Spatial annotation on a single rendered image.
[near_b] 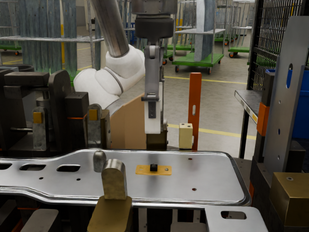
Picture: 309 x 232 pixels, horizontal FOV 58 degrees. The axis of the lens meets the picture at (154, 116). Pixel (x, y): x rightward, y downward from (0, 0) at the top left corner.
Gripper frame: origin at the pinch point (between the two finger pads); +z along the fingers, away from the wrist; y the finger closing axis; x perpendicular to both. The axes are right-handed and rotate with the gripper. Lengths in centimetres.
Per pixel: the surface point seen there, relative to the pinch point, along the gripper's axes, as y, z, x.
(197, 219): -19.1, 43.6, 13.2
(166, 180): 3.9, 13.6, 2.9
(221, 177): 2.4, 13.6, 15.2
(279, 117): 0.4, -0.2, 26.4
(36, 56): -449, 51, -243
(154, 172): 1.6, 13.2, 0.1
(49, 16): -439, -19, -204
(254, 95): -56, 11, 39
